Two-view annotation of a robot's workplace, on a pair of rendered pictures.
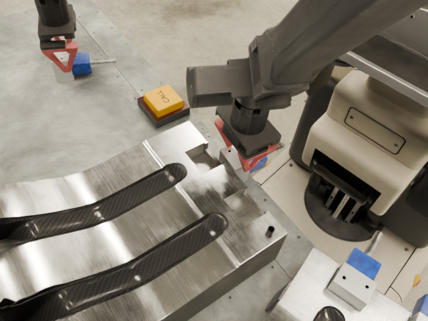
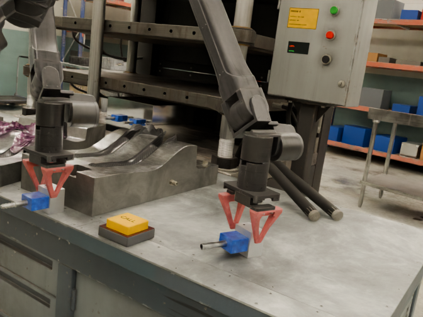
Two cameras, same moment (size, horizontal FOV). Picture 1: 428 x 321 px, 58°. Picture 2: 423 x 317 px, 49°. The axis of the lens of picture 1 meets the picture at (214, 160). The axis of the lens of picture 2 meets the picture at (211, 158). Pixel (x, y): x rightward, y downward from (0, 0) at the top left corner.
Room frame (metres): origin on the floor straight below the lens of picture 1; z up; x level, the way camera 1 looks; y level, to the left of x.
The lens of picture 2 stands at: (1.46, 0.01, 1.16)
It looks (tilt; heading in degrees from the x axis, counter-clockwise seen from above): 12 degrees down; 163
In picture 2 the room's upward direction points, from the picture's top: 7 degrees clockwise
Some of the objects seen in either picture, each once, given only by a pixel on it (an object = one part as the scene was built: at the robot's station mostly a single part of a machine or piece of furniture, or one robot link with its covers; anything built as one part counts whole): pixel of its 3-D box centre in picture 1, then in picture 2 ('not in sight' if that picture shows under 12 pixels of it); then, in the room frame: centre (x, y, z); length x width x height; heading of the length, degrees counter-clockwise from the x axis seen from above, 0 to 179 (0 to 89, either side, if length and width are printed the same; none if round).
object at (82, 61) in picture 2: not in sight; (84, 61); (-6.04, 0.06, 0.94); 0.40 x 0.30 x 0.12; 35
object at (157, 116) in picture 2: not in sight; (164, 118); (-0.73, 0.41, 0.87); 0.50 x 0.27 x 0.17; 130
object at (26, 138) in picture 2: not in sight; (26, 130); (-0.01, -0.14, 0.90); 0.26 x 0.18 x 0.08; 148
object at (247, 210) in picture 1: (244, 211); not in sight; (0.31, -0.06, 0.87); 0.05 x 0.05 x 0.04; 40
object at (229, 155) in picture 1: (255, 156); (31, 201); (0.45, -0.08, 0.83); 0.13 x 0.05 x 0.05; 125
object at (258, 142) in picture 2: not in sight; (259, 147); (0.65, 0.34, 1.02); 0.07 x 0.06 x 0.07; 109
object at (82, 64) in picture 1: (85, 62); (229, 242); (0.66, 0.31, 0.83); 0.13 x 0.05 x 0.05; 109
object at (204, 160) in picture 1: (204, 164); (77, 175); (0.39, 0.01, 0.87); 0.05 x 0.05 x 0.04; 40
